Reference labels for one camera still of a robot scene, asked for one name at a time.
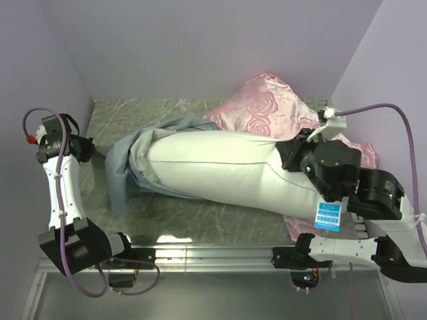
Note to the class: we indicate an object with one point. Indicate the green beige patchwork pillowcase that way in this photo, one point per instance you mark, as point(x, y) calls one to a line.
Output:
point(128, 170)

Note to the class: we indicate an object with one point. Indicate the white pillow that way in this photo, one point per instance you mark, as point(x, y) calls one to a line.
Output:
point(232, 168)

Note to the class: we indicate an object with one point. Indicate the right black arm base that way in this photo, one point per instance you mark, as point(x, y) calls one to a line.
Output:
point(304, 271)

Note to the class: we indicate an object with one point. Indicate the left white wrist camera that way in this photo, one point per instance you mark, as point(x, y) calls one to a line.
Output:
point(38, 136)

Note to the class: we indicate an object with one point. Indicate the blue pillow care label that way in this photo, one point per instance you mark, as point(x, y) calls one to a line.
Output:
point(328, 216)

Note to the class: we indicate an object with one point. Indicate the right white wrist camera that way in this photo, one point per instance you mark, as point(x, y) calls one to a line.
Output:
point(332, 125)

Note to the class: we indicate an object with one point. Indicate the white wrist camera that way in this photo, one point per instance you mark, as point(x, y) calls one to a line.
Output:
point(38, 136)
point(332, 125)

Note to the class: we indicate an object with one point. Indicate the aluminium front rail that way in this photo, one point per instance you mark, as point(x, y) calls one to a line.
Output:
point(205, 258)

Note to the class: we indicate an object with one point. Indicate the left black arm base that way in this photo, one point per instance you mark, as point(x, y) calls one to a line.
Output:
point(133, 261)

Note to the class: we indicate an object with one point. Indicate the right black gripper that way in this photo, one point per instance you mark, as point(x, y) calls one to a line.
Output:
point(291, 149)

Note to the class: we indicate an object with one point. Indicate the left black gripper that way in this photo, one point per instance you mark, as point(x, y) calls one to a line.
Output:
point(87, 147)

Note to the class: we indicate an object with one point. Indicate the pink rose satin pillow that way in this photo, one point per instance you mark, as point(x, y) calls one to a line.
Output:
point(268, 106)

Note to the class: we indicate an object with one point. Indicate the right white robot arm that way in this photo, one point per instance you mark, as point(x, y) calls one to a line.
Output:
point(333, 168)

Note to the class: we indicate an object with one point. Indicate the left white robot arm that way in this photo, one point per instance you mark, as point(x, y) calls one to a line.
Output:
point(73, 242)

